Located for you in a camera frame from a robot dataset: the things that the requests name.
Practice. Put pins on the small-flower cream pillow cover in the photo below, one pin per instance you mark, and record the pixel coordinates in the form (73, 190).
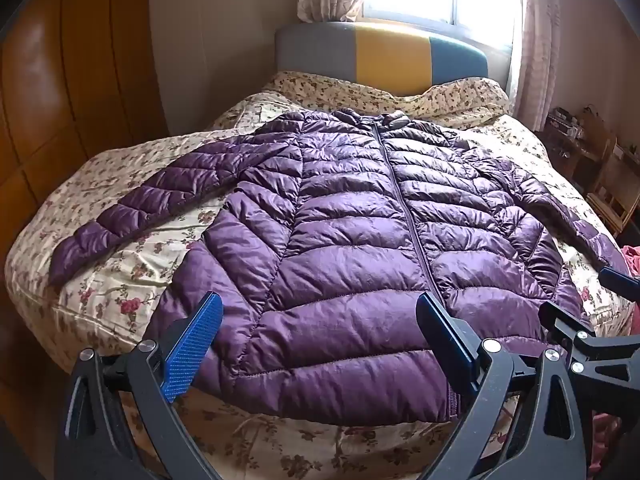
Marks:
(320, 90)

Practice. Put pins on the glossy wooden wardrobe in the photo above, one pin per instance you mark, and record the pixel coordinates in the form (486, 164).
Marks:
(75, 85)

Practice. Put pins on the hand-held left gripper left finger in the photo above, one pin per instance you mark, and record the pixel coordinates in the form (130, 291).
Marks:
(192, 345)

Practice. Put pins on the large-flower cream quilt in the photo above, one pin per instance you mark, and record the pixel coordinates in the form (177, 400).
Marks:
(130, 265)

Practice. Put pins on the grey yellow blue headboard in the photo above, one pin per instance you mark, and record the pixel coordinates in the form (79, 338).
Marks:
(390, 55)

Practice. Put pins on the purple puffer jacket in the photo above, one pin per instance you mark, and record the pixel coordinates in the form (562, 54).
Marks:
(340, 240)

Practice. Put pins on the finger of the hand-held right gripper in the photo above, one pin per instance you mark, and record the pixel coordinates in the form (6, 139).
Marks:
(565, 322)
(620, 282)

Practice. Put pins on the cluttered wooden shelf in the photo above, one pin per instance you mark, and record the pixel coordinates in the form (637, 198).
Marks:
(595, 155)

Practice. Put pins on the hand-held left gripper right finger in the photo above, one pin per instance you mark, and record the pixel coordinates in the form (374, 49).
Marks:
(450, 332)

